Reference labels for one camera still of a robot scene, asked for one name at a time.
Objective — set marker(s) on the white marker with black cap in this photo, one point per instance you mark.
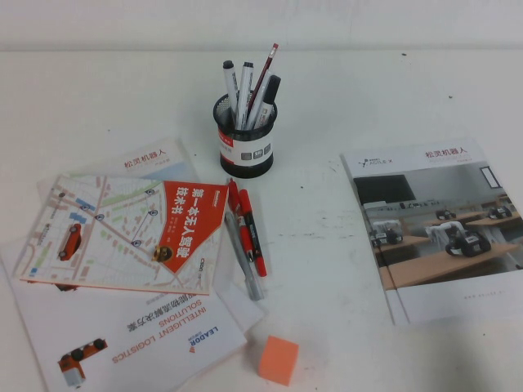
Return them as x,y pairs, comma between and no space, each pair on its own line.
270,96
231,83
245,90

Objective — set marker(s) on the red pen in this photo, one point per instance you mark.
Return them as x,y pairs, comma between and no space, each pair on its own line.
233,196

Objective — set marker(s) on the black mesh pen holder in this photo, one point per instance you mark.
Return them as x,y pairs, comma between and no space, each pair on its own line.
233,163

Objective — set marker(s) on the grey pen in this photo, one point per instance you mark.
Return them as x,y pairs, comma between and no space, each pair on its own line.
245,269

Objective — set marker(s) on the translucent white pen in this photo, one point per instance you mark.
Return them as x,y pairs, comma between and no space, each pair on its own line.
261,92

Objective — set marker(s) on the red and black marker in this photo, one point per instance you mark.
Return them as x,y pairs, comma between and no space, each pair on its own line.
244,204

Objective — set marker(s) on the white brochure with red title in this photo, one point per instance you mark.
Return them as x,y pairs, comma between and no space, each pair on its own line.
151,159

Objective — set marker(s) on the dark red pencil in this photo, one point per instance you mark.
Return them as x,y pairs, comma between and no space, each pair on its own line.
266,67

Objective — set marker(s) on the street map cover book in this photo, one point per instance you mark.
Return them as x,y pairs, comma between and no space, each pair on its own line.
114,228

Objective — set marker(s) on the white Leador logistics brochure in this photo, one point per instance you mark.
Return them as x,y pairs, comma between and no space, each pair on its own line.
163,326

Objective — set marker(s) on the orange cube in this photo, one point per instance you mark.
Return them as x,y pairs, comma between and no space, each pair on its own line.
278,359

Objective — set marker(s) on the AgileX classroom photo brochure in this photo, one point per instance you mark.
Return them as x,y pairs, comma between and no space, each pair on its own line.
429,265

